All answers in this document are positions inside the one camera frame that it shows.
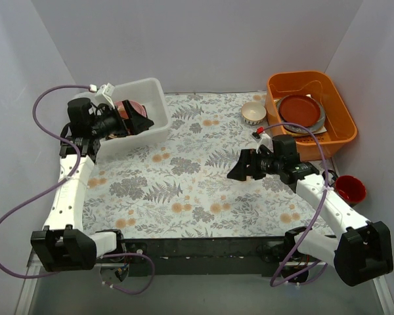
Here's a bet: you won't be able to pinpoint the pink round plate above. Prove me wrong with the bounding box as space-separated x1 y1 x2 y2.
114 100 147 117

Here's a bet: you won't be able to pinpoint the small red round plate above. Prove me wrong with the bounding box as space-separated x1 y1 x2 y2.
118 104 129 119

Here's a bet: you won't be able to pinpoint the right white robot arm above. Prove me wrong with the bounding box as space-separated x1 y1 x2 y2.
227 135 393 286

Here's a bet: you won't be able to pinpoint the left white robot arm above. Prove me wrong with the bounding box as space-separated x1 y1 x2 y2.
30 96 153 272

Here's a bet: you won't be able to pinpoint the yellow plate in orange bin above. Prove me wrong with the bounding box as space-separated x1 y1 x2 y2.
284 126 310 137

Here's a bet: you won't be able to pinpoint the grey plate in orange bin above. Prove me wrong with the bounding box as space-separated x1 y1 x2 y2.
276 94 326 133

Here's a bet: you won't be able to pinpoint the white plastic bin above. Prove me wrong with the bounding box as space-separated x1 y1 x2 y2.
70 77 170 161

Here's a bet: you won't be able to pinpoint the red plate in orange bin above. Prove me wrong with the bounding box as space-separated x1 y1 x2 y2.
278 94 320 127

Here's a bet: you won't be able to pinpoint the orange plastic bin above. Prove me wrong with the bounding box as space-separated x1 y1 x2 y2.
265 70 357 159

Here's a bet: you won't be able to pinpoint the white ceramic bowl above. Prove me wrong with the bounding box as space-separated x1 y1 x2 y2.
240 102 267 125

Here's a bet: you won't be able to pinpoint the red black skull mug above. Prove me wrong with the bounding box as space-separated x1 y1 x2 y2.
322 169 367 207

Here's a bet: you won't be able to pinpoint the floral patterned table mat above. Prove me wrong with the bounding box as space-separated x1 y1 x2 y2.
49 91 354 240

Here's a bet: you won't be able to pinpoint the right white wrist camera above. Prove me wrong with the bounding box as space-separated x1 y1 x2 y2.
252 127 272 153

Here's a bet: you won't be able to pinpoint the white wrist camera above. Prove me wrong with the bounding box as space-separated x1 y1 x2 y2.
89 83 116 109
252 127 272 153

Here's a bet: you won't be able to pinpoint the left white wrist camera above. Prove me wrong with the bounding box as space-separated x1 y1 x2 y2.
89 83 116 109

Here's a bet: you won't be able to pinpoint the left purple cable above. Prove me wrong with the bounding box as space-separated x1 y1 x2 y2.
0 84 156 295

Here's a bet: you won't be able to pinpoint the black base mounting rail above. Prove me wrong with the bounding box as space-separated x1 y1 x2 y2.
88 236 326 280

